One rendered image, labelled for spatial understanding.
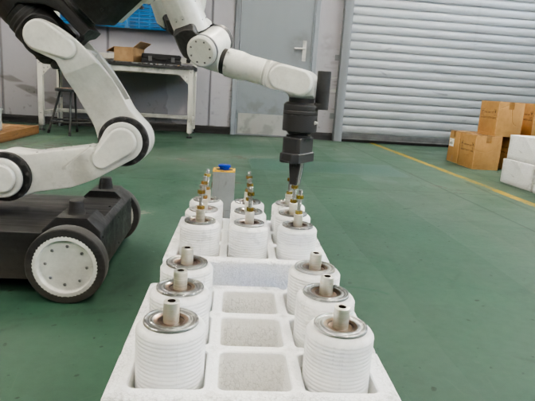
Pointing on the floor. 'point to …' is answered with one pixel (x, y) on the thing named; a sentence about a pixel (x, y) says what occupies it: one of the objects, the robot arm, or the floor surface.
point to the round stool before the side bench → (69, 111)
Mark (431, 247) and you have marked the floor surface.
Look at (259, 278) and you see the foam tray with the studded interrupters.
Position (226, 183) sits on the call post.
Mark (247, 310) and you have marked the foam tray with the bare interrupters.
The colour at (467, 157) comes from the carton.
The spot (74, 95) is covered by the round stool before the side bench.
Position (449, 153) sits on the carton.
